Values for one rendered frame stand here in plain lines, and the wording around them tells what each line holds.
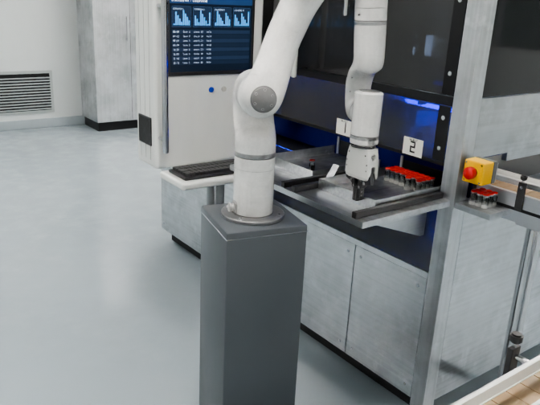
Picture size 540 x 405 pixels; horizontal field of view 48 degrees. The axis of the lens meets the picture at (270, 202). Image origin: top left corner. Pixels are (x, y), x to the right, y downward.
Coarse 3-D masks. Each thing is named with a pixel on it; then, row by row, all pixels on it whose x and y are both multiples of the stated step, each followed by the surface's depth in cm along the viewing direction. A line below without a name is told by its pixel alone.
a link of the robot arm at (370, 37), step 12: (360, 24) 168; (372, 24) 167; (384, 24) 168; (360, 36) 169; (372, 36) 168; (384, 36) 170; (360, 48) 170; (372, 48) 169; (384, 48) 171; (360, 60) 171; (372, 60) 170; (348, 72) 180; (360, 72) 174; (372, 72) 172; (348, 84) 183; (360, 84) 183; (348, 96) 185; (348, 108) 185
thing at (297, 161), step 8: (288, 152) 237; (296, 152) 239; (304, 152) 241; (312, 152) 244; (320, 152) 247; (328, 152) 249; (280, 160) 225; (288, 160) 237; (296, 160) 237; (304, 160) 238; (320, 160) 239; (328, 160) 240; (336, 160) 240; (344, 160) 241; (280, 168) 226; (288, 168) 222; (296, 168) 219; (304, 168) 215; (320, 168) 228; (328, 168) 216; (344, 168) 221; (304, 176) 216
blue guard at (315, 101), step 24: (288, 96) 257; (312, 96) 245; (336, 96) 234; (384, 96) 214; (312, 120) 247; (336, 120) 236; (384, 120) 216; (408, 120) 207; (432, 120) 199; (384, 144) 218; (432, 144) 201
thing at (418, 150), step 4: (404, 136) 209; (404, 140) 210; (408, 140) 208; (412, 140) 207; (416, 140) 206; (420, 140) 204; (404, 144) 210; (408, 144) 209; (412, 144) 207; (416, 144) 206; (420, 144) 204; (404, 148) 210; (408, 148) 209; (412, 148) 207; (416, 148) 206; (420, 148) 205; (404, 152) 211; (408, 152) 209; (416, 152) 206; (420, 152) 205; (416, 156) 207; (420, 156) 205
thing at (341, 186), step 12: (384, 168) 221; (324, 180) 202; (336, 180) 208; (348, 180) 212; (336, 192) 198; (348, 192) 193; (372, 192) 203; (384, 192) 203; (396, 192) 204; (408, 192) 204; (420, 192) 196; (432, 192) 200; (360, 204) 190; (372, 204) 185
